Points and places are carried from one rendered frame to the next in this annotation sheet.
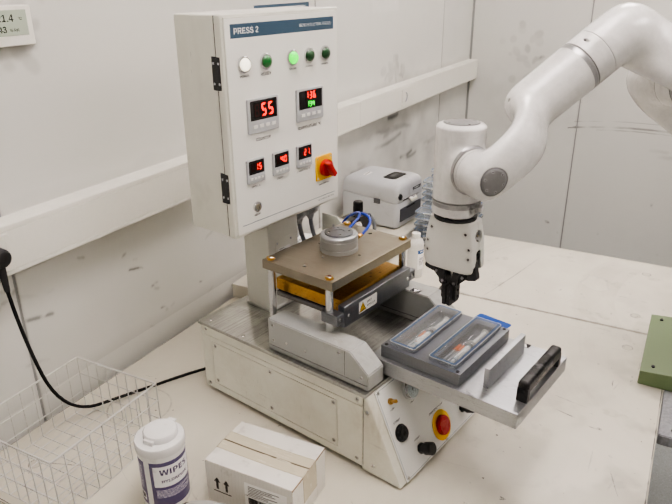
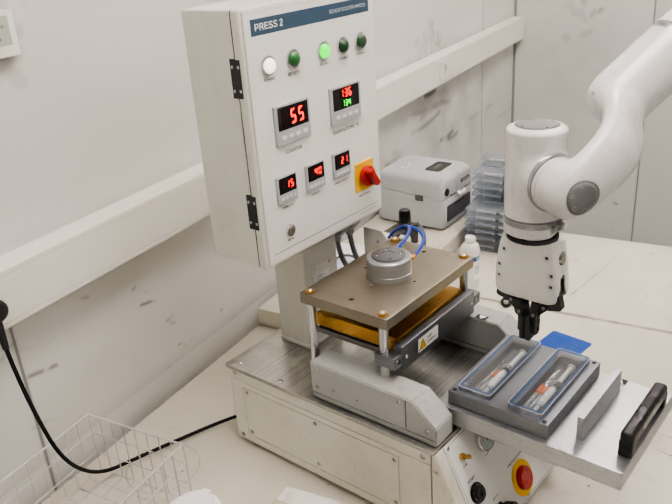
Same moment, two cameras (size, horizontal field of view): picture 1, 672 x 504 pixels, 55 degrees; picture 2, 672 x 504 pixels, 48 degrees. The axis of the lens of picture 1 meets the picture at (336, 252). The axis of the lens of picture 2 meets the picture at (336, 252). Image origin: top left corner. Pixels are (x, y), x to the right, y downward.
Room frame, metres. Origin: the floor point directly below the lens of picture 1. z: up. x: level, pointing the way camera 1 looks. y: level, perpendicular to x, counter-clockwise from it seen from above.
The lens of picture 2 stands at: (0.06, 0.04, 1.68)
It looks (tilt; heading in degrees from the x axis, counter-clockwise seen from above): 24 degrees down; 2
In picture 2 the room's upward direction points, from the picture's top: 4 degrees counter-clockwise
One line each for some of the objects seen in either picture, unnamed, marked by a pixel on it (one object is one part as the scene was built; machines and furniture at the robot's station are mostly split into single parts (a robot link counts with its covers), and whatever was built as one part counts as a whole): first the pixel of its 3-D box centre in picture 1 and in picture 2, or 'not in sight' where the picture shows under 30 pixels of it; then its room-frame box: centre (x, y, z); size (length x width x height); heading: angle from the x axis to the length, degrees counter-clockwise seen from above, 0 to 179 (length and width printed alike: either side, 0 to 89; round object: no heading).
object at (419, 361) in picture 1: (446, 342); (525, 382); (1.07, -0.21, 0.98); 0.20 x 0.17 x 0.03; 141
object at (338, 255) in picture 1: (333, 253); (381, 278); (1.27, 0.01, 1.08); 0.31 x 0.24 x 0.13; 141
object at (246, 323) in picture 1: (327, 321); (378, 358); (1.26, 0.02, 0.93); 0.46 x 0.35 x 0.01; 51
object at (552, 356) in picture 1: (539, 372); (644, 417); (0.96, -0.35, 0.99); 0.15 x 0.02 x 0.04; 141
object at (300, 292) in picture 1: (341, 266); (393, 294); (1.24, -0.01, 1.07); 0.22 x 0.17 x 0.10; 141
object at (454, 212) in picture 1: (457, 206); (534, 223); (1.07, -0.21, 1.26); 0.09 x 0.08 x 0.03; 50
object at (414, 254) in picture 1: (415, 254); (470, 261); (1.87, -0.25, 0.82); 0.05 x 0.05 x 0.14
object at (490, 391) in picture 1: (468, 355); (553, 398); (1.04, -0.25, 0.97); 0.30 x 0.22 x 0.08; 51
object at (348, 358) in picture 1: (323, 348); (378, 395); (1.08, 0.03, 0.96); 0.25 x 0.05 x 0.07; 51
